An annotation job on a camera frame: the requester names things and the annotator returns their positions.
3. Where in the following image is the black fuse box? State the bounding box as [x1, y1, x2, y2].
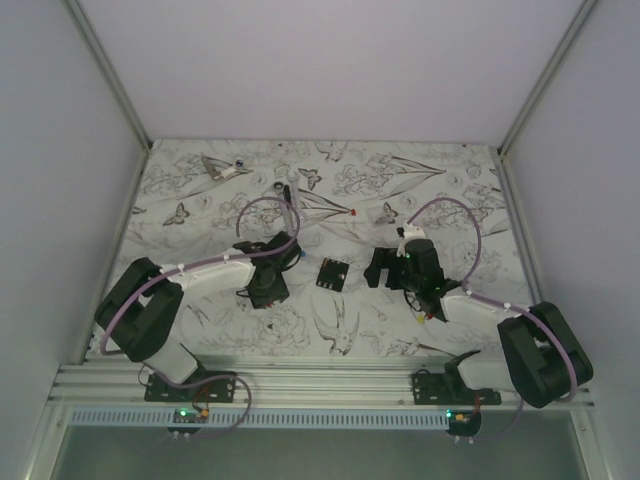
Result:
[316, 258, 349, 292]

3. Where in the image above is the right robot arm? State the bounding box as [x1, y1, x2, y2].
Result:
[364, 238, 594, 408]

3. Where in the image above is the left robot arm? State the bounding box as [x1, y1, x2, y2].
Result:
[94, 231, 301, 402]

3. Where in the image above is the yellow and red fuse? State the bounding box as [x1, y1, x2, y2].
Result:
[416, 313, 431, 324]

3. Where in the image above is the floral patterned mat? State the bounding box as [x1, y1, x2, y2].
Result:
[115, 140, 530, 357]

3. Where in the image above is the silver ratchet wrench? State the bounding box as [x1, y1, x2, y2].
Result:
[272, 181, 300, 237]

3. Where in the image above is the right controller board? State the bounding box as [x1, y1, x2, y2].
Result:
[446, 410, 482, 437]

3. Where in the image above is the controller board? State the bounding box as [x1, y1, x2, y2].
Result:
[172, 407, 208, 425]
[446, 410, 482, 437]

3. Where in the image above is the left controller board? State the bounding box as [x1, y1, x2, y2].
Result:
[172, 407, 208, 425]

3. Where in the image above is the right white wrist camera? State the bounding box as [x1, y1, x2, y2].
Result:
[396, 223, 427, 244]

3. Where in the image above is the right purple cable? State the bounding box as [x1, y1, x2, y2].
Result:
[402, 196, 579, 444]

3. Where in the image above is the purple cable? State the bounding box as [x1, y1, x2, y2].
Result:
[402, 196, 579, 444]
[99, 195, 304, 439]

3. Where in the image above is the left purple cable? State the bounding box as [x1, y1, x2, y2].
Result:
[99, 195, 304, 439]

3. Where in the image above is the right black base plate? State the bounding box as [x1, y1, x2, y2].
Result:
[411, 369, 502, 406]

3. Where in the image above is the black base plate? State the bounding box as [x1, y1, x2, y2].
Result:
[411, 369, 502, 406]
[144, 370, 236, 403]

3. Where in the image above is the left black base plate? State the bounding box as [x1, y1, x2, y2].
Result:
[144, 370, 236, 403]

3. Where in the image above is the white slotted cable duct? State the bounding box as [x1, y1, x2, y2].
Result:
[69, 407, 448, 431]

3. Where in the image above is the aluminium rail frame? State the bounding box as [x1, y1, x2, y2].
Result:
[47, 355, 596, 409]

